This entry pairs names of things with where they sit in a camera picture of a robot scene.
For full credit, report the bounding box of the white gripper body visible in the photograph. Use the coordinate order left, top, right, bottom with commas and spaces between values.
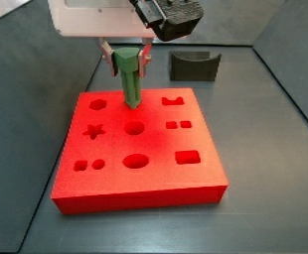
48, 0, 155, 38

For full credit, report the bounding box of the red shape sorting board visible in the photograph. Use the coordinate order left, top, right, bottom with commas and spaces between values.
50, 88, 228, 214

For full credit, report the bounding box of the red and silver gripper finger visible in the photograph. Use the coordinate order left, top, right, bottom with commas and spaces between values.
97, 38, 117, 76

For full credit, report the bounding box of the green three prong peg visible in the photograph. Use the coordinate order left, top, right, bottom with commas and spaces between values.
113, 48, 140, 109

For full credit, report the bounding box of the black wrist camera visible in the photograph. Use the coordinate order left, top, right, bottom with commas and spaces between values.
128, 0, 203, 42

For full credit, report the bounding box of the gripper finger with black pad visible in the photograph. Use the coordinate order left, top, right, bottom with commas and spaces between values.
137, 38, 152, 77

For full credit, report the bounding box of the black curved holder block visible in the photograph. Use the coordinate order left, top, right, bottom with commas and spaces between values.
168, 51, 222, 81

